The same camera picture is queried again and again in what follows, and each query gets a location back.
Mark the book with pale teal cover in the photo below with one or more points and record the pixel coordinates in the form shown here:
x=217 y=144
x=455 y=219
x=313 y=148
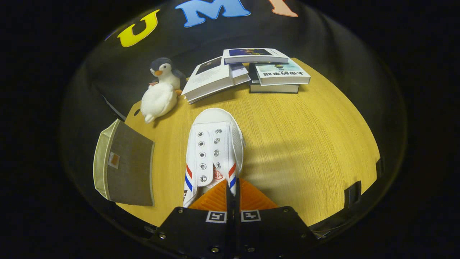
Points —
x=284 y=72

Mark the white plush toy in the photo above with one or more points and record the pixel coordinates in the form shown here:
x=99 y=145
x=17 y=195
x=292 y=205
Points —
x=158 y=100

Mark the thin white book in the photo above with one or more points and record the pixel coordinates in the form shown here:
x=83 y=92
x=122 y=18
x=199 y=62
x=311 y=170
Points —
x=240 y=72

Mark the dark cover book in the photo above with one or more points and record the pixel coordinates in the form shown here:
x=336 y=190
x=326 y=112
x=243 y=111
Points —
x=275 y=89

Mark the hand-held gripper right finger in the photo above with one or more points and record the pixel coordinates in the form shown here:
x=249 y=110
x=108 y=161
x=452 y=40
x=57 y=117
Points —
x=269 y=233

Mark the penguin plush toy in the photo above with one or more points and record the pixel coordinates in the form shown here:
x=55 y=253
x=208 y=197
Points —
x=161 y=66

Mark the black rectangular bracket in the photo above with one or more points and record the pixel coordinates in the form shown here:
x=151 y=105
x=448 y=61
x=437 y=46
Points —
x=353 y=194
x=379 y=168

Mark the white shoe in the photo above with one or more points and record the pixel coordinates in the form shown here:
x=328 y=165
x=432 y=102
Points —
x=215 y=122

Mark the book with blue picture cover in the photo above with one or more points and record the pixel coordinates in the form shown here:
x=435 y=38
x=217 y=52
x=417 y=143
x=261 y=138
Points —
x=251 y=53

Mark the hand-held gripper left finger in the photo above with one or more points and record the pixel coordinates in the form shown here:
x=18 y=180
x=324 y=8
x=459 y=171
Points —
x=201 y=233

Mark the grey fabric storage box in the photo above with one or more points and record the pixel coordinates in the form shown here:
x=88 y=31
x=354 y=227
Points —
x=133 y=172

